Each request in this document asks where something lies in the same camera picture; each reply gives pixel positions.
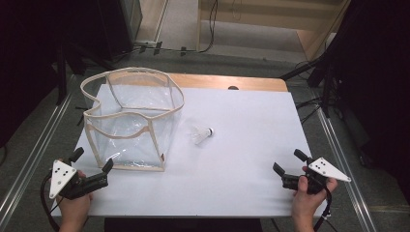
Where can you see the person's right hand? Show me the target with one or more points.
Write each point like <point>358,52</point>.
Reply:
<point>304,203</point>

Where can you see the dark cloth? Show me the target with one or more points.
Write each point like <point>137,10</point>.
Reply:
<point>183,225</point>

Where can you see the black cabinet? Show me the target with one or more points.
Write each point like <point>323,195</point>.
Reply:
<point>119,25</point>

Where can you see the wooden table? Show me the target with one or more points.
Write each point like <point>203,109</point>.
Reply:
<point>209,81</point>

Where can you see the black curtain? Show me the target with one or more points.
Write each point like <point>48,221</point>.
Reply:
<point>377,80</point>
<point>29,48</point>

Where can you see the white table mat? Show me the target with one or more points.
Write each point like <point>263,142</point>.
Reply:
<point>241,161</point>

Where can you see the metal floor rail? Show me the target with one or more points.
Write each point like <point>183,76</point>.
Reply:
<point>348,170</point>
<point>35,151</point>

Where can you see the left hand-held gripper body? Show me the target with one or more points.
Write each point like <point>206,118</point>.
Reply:
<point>61,177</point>

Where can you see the white shuttlecock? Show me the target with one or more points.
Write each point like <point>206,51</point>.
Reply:
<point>201,134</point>

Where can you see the black stand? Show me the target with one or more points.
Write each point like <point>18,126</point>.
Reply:
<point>64,64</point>
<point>317,69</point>

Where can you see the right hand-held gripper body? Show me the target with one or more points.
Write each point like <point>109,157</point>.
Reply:
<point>324,169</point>

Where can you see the person's left hand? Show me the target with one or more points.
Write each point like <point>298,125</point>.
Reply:
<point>74,208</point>

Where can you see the clear plastic bag beige trim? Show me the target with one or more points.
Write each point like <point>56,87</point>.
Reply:
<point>129,129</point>

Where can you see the wooden frame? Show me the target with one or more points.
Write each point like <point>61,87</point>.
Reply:
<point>257,16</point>

